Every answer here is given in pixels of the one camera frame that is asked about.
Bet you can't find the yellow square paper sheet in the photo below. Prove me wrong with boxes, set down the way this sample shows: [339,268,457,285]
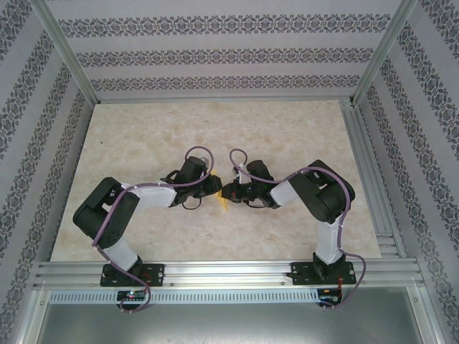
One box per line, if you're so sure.
[211,171,231,214]

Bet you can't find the circuit board with green light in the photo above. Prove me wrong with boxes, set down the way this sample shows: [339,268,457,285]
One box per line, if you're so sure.
[117,290,148,302]

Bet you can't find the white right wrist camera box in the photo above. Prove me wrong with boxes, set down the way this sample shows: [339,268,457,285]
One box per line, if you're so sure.
[232,162,249,184]

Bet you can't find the aluminium mounting rail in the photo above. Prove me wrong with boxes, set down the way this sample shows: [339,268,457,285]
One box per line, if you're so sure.
[34,259,428,290]

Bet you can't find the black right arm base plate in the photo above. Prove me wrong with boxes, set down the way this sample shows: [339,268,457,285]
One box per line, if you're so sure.
[290,261,358,287]

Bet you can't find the slotted grey cable duct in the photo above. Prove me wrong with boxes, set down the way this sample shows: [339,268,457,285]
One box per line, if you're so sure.
[48,289,321,305]

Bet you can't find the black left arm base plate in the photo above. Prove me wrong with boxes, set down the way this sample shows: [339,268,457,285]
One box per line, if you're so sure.
[99,263,166,288]

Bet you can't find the aluminium side rail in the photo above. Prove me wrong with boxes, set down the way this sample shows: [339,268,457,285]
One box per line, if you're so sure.
[339,99,409,259]

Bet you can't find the aluminium frame post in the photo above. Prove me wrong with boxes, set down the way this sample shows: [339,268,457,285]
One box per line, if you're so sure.
[349,0,420,107]
[30,0,100,105]

